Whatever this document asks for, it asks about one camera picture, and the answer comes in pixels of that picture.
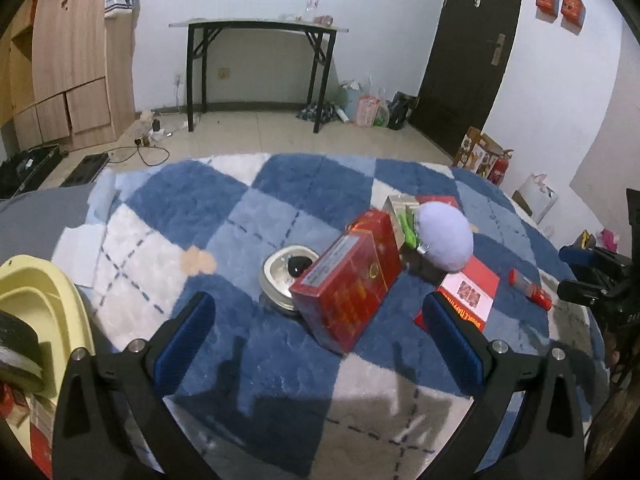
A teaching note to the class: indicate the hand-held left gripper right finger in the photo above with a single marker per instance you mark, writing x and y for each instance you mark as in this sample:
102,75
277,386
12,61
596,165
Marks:
454,341

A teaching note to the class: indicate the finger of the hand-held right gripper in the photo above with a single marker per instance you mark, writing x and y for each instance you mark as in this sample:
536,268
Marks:
577,254
577,291

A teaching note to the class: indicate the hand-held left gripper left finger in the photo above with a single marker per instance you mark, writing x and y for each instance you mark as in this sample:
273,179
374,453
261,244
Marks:
186,340

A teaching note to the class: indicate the red lighter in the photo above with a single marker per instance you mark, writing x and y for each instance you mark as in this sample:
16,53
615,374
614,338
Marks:
530,289

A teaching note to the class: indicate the red white cigarette pack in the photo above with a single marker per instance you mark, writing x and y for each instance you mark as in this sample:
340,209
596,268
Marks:
470,285

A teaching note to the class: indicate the lavender fluffy pom-pom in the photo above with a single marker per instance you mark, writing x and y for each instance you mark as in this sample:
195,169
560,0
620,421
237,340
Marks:
445,237

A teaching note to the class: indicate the large red carton silver end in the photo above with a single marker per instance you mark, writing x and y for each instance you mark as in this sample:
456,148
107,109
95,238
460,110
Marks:
345,305

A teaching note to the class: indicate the tall red cigarette pack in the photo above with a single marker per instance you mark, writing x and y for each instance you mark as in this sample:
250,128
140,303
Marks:
381,224

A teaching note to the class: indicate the pale yellow plastic tray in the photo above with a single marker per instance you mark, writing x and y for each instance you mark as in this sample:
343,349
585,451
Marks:
50,300

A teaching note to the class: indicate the white paper bag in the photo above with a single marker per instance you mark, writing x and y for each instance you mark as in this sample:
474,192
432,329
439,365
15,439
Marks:
537,200

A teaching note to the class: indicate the round metal ashtray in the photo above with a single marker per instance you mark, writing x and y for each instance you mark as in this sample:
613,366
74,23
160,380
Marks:
275,277

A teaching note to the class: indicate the red fire extinguisher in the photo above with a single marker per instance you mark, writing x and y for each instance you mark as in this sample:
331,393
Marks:
497,170

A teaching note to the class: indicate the green item clear package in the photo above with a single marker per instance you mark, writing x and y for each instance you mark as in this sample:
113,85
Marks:
407,225

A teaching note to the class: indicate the small black object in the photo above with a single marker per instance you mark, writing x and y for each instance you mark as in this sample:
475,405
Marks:
298,266

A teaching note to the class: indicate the pale folded cloth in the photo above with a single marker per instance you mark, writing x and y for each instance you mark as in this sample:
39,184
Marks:
80,255

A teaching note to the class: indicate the flat red box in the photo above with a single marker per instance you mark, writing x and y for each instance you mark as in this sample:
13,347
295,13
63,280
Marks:
440,201

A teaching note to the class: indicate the printed cardboard box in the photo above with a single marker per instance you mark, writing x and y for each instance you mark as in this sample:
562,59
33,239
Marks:
472,150

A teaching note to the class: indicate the blue white plaid plush blanket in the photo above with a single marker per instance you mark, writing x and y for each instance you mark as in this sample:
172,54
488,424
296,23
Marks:
280,210

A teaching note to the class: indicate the black tape roll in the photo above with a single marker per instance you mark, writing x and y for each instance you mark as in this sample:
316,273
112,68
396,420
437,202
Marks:
17,345

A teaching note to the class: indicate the light blue cloth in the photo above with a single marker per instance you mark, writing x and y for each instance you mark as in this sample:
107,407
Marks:
102,192

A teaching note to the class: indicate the small red pack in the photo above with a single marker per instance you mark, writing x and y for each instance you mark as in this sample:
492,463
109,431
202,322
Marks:
12,405

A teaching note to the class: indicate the grey bed sheet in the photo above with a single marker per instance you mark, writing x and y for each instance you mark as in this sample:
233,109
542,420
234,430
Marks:
35,220

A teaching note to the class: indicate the black flat mat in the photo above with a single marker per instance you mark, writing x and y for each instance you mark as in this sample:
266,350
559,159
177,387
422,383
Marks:
85,170

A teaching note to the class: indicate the black bag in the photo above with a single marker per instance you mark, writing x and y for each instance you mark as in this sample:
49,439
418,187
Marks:
400,110

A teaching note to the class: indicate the dark door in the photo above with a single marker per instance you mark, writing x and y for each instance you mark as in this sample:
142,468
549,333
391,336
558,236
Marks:
465,50

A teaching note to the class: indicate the black open case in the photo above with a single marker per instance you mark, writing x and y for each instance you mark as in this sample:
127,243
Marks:
25,170

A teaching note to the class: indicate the pink shopping bag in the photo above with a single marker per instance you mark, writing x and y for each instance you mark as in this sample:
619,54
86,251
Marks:
369,110

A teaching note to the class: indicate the dark cloth pile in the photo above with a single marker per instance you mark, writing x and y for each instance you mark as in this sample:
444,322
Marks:
315,112

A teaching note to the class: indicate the pale green plastic bag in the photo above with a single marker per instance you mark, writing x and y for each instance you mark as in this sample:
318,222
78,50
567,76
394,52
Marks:
350,97

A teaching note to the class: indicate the black leg folding table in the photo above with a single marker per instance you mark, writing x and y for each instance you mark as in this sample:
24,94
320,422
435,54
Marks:
250,24

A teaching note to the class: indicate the wooden wardrobe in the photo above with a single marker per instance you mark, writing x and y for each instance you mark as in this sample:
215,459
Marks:
70,35

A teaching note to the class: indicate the yellowed wall socket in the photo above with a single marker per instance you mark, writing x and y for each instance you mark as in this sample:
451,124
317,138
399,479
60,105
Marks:
224,74

